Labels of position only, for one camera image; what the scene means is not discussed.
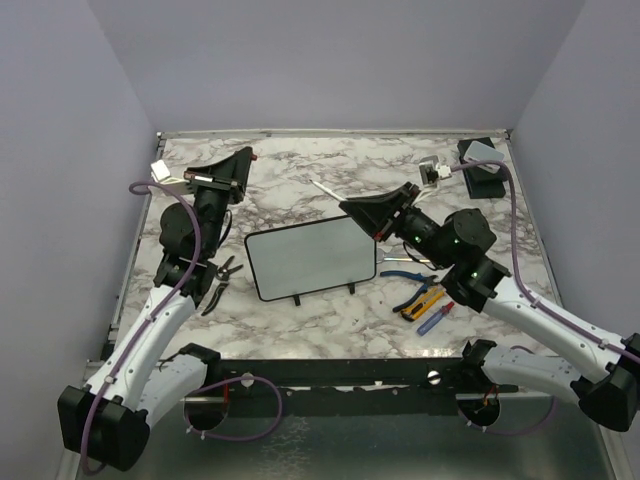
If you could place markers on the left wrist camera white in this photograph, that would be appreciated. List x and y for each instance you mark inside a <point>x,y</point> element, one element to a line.
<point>160,173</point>

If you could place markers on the white small box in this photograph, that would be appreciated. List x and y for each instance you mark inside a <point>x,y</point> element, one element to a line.
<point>486,155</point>

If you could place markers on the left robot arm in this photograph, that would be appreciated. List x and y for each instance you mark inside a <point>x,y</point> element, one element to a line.
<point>191,233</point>

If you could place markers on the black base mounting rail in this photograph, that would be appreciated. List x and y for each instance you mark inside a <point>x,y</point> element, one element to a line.
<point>211,387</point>

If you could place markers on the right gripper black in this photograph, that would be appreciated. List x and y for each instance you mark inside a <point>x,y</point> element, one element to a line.
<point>375,213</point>

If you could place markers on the black wire stripper pliers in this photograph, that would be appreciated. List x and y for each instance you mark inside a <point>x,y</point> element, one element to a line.
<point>223,274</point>

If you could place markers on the white whiteboard marker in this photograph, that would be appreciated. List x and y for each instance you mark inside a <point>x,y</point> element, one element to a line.
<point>327,191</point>

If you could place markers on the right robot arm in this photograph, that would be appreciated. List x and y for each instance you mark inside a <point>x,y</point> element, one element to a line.
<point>595,369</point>

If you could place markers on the silver combination wrench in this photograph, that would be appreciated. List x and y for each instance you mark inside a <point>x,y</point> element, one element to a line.
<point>382,256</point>

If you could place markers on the black flat box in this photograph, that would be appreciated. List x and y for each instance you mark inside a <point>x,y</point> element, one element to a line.
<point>481,184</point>

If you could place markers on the yellow utility knife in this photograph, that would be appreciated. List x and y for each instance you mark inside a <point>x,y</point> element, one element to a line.
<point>414,311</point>

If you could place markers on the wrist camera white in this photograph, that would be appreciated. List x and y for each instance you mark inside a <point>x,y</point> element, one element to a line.
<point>432,170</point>
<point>160,173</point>

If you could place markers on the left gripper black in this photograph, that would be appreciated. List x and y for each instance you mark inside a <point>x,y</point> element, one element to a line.
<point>226,176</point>

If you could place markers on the small black-framed whiteboard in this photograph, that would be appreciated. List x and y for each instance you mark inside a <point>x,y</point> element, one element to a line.
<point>305,258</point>

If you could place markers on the blue red screwdriver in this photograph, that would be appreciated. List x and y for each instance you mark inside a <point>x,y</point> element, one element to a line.
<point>434,319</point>

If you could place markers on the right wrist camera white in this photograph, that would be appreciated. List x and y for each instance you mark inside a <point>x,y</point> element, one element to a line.
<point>432,170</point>

